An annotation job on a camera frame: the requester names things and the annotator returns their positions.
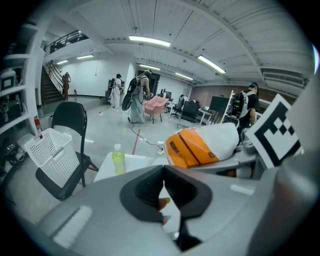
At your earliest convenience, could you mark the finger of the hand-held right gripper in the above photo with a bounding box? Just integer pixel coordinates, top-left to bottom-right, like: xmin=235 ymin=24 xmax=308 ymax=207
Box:
xmin=187 ymin=152 xmax=262 ymax=174

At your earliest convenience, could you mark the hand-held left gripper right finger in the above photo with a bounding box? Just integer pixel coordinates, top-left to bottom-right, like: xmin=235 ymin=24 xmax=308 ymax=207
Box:
xmin=164 ymin=165 xmax=276 ymax=252

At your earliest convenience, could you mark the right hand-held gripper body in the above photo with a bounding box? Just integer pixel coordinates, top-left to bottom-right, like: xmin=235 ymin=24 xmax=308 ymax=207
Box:
xmin=240 ymin=93 xmax=303 ymax=170

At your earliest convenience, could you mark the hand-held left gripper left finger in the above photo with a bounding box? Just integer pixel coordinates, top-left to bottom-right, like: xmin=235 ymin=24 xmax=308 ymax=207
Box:
xmin=37 ymin=165 xmax=181 ymax=255

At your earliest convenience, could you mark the orange tissue packet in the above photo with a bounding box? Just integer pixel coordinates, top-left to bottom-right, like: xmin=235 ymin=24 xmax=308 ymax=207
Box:
xmin=163 ymin=122 xmax=240 ymax=169

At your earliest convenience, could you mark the green drink bottle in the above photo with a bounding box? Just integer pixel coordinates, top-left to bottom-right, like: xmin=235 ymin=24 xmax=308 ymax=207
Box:
xmin=111 ymin=143 xmax=127 ymax=175

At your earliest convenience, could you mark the person's left hand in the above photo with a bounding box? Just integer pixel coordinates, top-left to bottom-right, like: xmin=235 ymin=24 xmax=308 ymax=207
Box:
xmin=156 ymin=198 xmax=172 ymax=225

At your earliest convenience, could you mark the person's cream shirt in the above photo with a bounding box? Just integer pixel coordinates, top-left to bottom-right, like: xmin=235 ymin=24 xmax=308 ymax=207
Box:
xmin=286 ymin=72 xmax=320 ymax=156

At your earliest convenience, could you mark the black monitor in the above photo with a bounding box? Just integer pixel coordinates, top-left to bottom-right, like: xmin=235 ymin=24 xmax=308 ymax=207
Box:
xmin=209 ymin=96 xmax=231 ymax=118

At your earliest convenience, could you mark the black office chair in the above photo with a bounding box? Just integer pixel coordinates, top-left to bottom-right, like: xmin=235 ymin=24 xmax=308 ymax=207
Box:
xmin=179 ymin=99 xmax=201 ymax=123

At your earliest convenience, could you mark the white perforated basket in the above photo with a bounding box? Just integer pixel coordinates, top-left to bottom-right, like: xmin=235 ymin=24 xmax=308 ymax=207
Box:
xmin=24 ymin=127 xmax=81 ymax=188

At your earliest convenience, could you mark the pink armchair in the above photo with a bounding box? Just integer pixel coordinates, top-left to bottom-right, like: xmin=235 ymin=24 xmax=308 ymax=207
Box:
xmin=143 ymin=96 xmax=170 ymax=123

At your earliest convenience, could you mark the black folding chair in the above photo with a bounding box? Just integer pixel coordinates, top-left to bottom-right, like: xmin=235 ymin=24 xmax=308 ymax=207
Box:
xmin=35 ymin=101 xmax=100 ymax=202

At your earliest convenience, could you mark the red fire extinguisher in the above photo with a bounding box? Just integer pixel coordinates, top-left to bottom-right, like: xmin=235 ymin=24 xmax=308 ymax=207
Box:
xmin=33 ymin=114 xmax=44 ymax=140

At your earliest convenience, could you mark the wooden staircase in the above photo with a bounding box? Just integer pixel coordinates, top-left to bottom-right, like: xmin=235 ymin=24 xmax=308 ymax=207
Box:
xmin=41 ymin=62 xmax=68 ymax=106

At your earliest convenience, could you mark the white metal shelf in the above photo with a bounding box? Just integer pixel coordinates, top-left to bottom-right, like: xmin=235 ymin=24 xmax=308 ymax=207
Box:
xmin=0 ymin=14 xmax=51 ymax=141

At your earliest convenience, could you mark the black mezzanine railing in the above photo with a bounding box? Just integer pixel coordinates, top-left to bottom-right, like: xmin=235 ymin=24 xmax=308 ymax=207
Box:
xmin=44 ymin=30 xmax=90 ymax=55

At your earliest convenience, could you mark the black power cable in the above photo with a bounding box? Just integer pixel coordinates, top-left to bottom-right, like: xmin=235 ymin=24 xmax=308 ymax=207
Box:
xmin=127 ymin=117 xmax=162 ymax=150

